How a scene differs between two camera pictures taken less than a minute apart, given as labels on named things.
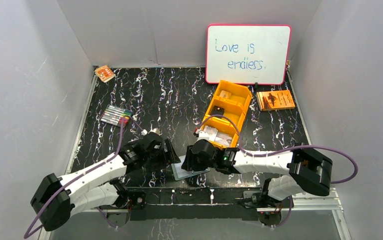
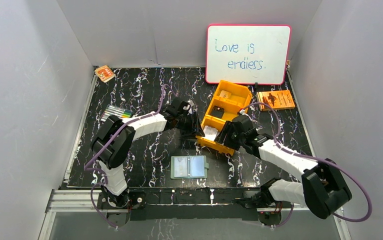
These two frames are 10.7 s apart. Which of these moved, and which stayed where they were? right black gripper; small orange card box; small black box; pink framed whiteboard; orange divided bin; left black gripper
Moved: left black gripper; right black gripper
Stayed: small orange card box; small black box; orange divided bin; pink framed whiteboard
